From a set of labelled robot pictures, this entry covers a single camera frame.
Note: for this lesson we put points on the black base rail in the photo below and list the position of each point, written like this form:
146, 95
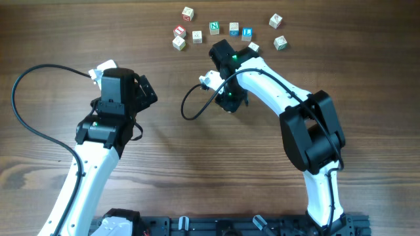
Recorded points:
287, 225

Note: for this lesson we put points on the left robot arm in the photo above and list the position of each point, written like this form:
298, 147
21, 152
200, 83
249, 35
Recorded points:
100, 140

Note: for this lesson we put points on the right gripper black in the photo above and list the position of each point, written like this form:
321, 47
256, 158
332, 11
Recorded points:
231, 106

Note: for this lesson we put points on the plain S wooden block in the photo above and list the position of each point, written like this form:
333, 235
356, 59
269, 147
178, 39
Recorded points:
253, 46

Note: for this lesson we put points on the far right top block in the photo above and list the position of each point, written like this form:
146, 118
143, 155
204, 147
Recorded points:
275, 21

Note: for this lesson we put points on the blue-sided C block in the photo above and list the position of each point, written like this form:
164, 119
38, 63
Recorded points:
234, 29

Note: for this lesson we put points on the red I letter block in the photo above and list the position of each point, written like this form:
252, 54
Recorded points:
179, 31

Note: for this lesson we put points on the plain block yellow side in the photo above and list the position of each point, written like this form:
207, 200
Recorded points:
179, 43

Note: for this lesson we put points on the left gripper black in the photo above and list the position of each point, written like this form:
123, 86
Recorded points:
144, 102

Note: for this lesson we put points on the top red-edged wooden block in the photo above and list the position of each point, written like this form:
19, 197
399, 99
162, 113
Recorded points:
187, 14

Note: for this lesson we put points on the M letter wooden block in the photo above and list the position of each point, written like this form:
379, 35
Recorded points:
197, 37

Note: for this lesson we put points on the blue L letter block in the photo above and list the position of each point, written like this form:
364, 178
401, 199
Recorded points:
247, 34

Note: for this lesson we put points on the green N letter block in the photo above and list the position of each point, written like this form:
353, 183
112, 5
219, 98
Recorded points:
214, 28

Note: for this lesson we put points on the green-sided right block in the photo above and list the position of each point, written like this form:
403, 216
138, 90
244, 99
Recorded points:
280, 43

